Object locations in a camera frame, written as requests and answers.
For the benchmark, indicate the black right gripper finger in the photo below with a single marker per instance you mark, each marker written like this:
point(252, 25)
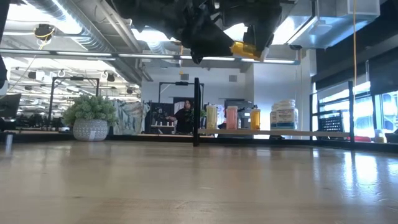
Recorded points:
point(258, 39)

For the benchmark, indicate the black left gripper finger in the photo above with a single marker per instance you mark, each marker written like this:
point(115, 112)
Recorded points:
point(208, 43)

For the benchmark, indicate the small amber pill bottle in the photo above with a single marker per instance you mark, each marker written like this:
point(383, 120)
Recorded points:
point(244, 49)

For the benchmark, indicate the small clear pill bottle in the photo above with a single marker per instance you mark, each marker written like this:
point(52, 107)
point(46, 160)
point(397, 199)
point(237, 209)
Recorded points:
point(211, 118)

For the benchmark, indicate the small pink pill bottle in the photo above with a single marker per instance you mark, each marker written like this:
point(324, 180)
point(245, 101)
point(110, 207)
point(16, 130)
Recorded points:
point(231, 118)

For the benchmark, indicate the small orange pill bottle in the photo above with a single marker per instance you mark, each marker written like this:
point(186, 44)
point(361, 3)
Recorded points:
point(255, 119)

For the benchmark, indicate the large white medicine bottle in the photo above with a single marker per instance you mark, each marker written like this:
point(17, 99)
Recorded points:
point(287, 116)

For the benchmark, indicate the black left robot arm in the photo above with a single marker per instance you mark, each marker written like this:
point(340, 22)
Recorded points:
point(3, 18)

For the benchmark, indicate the black machine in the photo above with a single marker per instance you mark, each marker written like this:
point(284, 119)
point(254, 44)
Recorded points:
point(245, 115)

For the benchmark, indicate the person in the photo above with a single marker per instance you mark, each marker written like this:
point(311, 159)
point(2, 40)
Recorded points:
point(183, 119)

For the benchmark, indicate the grey patterned cover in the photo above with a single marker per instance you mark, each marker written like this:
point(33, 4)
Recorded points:
point(130, 116)

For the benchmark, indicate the black mesh crate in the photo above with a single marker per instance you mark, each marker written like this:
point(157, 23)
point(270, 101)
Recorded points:
point(331, 124)

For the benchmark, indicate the green succulent in grey pot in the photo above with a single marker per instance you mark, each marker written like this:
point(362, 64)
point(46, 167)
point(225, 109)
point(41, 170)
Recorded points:
point(90, 109)

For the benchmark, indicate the dark computer monitor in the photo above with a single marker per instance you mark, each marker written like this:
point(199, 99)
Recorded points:
point(9, 105)

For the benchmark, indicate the black stand frame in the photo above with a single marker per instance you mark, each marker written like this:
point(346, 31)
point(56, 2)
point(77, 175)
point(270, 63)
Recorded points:
point(182, 83)

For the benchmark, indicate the black metal rack frame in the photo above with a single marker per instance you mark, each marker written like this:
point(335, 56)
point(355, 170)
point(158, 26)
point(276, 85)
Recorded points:
point(74, 78)

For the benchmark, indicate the black ceiling camera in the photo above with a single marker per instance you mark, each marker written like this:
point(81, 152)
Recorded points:
point(43, 31)

